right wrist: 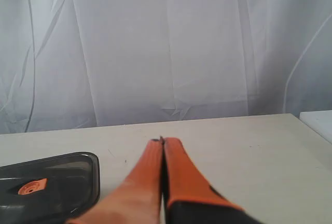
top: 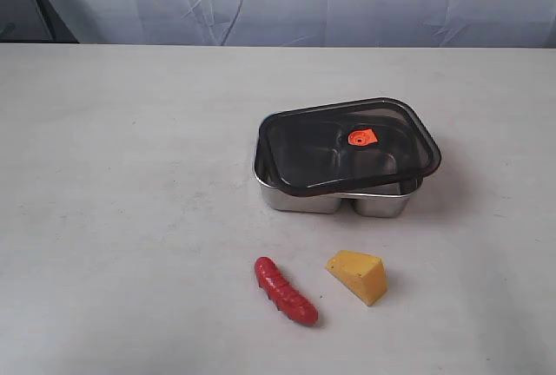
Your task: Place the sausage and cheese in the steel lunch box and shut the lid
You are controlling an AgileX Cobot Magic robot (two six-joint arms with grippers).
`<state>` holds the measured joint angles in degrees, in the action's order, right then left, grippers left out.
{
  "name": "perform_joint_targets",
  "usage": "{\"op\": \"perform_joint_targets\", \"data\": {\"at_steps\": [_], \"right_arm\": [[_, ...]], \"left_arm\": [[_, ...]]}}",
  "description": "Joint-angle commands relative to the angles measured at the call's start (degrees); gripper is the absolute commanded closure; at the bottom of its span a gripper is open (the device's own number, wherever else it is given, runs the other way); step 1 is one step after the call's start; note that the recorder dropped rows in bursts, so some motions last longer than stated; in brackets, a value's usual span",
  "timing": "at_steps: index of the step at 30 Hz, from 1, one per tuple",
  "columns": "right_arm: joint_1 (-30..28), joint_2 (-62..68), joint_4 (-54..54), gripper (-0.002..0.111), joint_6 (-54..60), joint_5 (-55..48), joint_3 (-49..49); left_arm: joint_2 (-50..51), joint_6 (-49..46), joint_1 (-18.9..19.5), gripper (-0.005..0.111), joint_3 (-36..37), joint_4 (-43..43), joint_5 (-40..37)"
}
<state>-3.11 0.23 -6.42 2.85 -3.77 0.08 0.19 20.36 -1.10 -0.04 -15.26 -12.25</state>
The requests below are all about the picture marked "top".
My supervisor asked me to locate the yellow toy cheese wedge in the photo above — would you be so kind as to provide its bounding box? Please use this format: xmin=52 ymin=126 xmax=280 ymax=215
xmin=326 ymin=250 xmax=388 ymax=306

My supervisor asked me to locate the white wrinkled backdrop curtain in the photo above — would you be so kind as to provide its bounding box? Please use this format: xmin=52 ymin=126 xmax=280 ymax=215
xmin=48 ymin=0 xmax=555 ymax=48

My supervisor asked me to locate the dark transparent box lid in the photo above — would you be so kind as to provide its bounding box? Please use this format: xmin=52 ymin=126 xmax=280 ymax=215
xmin=258 ymin=97 xmax=441 ymax=197

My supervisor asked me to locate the stainless steel lunch box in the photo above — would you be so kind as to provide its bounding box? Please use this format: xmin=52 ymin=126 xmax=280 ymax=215
xmin=252 ymin=110 xmax=425 ymax=219

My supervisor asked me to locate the dark grey panel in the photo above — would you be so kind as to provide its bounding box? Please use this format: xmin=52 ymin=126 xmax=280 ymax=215
xmin=1 ymin=0 xmax=77 ymax=43

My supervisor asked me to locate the red toy sausage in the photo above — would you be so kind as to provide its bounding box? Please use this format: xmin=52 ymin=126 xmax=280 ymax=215
xmin=254 ymin=257 xmax=319 ymax=326

